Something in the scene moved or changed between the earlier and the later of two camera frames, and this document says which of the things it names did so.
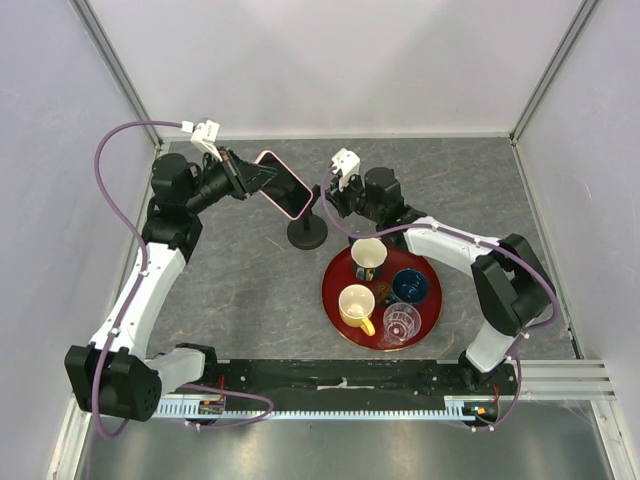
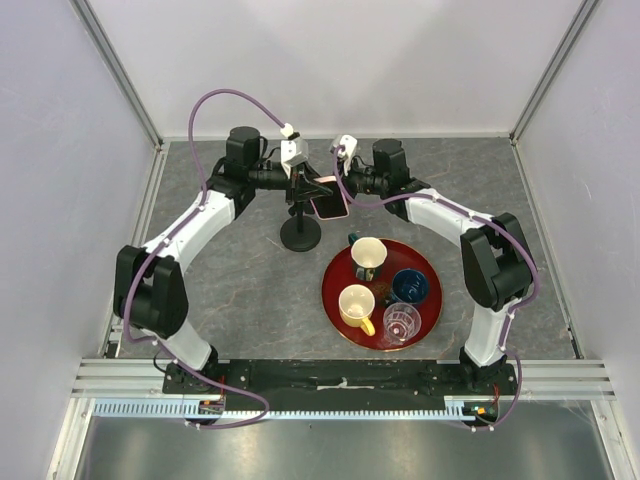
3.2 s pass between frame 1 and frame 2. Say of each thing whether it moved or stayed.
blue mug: stayed
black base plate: stayed
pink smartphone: moved
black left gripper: moved
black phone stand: moved
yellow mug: stayed
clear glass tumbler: stayed
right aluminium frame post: stayed
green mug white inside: stayed
